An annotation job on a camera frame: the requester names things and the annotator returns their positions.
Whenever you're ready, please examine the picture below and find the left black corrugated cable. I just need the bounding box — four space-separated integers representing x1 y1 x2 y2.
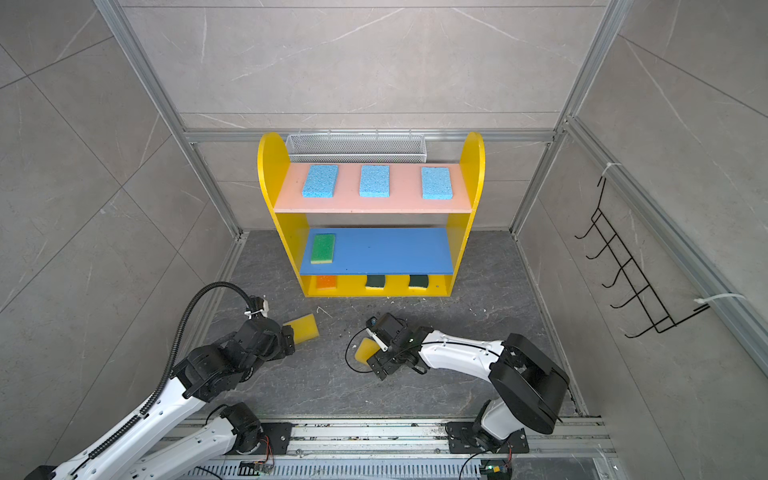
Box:
83 281 253 457

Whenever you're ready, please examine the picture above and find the orange yellow sponge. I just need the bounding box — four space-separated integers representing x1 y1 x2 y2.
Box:
316 275 337 290

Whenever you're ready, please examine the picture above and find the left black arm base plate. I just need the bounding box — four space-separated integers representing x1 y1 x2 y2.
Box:
251 422 293 457

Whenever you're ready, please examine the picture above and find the black wire hook rack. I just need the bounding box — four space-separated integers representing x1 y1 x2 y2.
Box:
574 177 711 339

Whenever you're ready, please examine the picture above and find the dark green wavy sponge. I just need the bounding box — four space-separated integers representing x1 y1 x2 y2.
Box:
408 275 430 290
365 275 386 289

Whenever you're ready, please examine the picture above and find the small yellow sponge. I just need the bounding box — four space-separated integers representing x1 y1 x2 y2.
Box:
285 314 319 345

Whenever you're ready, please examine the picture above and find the aluminium rail base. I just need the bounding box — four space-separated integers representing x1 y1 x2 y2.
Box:
179 417 626 479

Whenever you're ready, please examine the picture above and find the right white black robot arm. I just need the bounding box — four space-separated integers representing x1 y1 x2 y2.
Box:
355 314 570 453

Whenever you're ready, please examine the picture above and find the light blue sponge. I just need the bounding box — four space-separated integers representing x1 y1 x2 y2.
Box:
359 165 390 198
302 164 338 199
421 167 453 201

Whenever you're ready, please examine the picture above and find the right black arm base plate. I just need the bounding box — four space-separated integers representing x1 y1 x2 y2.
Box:
445 421 530 454

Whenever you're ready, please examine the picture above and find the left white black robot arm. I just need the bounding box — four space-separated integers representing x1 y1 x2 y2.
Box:
28 314 297 479

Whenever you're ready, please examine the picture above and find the yellow shelf with coloured boards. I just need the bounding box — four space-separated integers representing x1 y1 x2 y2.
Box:
257 132 486 297

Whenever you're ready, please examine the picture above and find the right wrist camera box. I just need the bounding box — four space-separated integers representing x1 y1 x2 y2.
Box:
366 316 389 351

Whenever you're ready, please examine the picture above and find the large yellow sponge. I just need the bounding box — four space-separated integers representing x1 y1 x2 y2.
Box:
354 338 381 365

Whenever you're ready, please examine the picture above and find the bright green yellow sponge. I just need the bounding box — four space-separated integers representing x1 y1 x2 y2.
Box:
310 233 336 265

